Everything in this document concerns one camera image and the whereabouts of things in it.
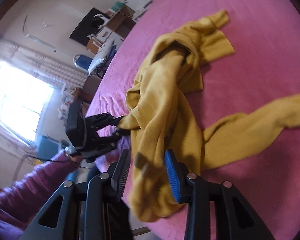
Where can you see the purple sleeve left forearm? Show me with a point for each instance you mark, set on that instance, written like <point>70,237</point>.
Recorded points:
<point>21,202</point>

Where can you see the black monitor screen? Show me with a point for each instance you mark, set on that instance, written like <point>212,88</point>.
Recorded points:
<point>84,28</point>

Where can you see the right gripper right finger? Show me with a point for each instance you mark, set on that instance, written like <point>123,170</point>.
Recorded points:
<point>235,218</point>

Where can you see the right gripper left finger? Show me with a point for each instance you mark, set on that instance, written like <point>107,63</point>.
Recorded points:
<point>105,214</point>

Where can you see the window curtain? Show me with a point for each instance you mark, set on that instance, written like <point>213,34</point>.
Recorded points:
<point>28,81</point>

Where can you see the mustard yellow sweater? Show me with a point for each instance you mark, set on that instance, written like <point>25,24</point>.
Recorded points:
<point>160,117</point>

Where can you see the white bedside table left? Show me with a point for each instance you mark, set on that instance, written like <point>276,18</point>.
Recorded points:
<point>139,13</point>

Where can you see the white grey cushion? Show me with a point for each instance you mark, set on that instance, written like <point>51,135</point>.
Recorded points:
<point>102,59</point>

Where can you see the pink fleece bed blanket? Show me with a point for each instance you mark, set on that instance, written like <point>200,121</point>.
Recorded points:
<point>265,66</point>

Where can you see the wooden desk with drawers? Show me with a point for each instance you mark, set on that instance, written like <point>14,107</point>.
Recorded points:
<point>116,28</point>

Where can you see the blue chair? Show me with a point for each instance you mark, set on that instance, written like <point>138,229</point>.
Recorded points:
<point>82,62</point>

